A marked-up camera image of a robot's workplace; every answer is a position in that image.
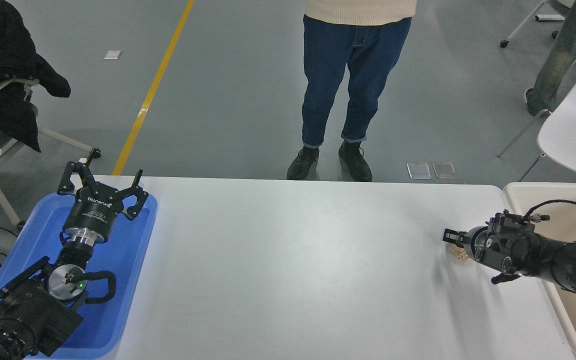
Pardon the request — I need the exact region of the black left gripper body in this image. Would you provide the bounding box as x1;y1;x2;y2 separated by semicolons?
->
63;181;138;239

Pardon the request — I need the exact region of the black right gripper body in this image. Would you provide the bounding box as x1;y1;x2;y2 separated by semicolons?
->
465;225;491;264

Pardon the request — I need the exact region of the tan paper ball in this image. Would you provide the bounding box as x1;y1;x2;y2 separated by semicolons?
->
448;242;472;262

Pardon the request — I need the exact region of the blue plastic tray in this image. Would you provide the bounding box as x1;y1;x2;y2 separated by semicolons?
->
0;192;159;360

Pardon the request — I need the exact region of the clear plastic floor plate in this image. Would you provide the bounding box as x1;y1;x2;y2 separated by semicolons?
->
432;161;458;180
406;162;432;180

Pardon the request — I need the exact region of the white rolling stand base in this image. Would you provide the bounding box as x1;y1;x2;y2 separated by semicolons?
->
499;0;566;49

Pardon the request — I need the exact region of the white frame chair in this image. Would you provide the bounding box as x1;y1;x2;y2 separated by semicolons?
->
0;77;94;226

